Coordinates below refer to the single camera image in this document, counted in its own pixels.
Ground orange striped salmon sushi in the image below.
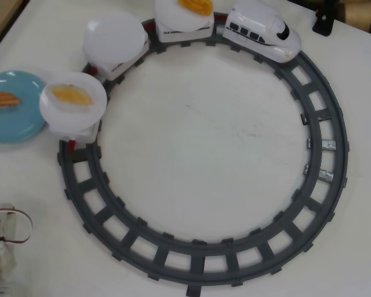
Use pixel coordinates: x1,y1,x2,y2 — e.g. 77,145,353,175
0,92,21,110

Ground blue round dish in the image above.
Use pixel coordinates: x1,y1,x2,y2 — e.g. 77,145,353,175
0,70,48,144

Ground pale orange sushi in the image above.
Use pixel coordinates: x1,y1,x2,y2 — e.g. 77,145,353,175
48,83,94,108

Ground yellow egg sushi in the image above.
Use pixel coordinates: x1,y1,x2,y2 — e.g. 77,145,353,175
177,0,214,16

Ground white Shinkansen toy locomotive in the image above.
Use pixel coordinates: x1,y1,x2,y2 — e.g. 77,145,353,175
224,0,302,64

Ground white plate wagon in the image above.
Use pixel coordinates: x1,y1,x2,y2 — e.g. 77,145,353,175
39,72,108,154
82,11,151,82
154,0,216,43

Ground grey circular toy train track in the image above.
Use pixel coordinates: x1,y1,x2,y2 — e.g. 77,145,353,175
57,11,351,297

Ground brown cardboard box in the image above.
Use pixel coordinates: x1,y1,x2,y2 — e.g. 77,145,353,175
333,0,371,32

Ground black clamp bracket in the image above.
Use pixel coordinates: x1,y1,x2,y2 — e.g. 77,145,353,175
312,8,334,37

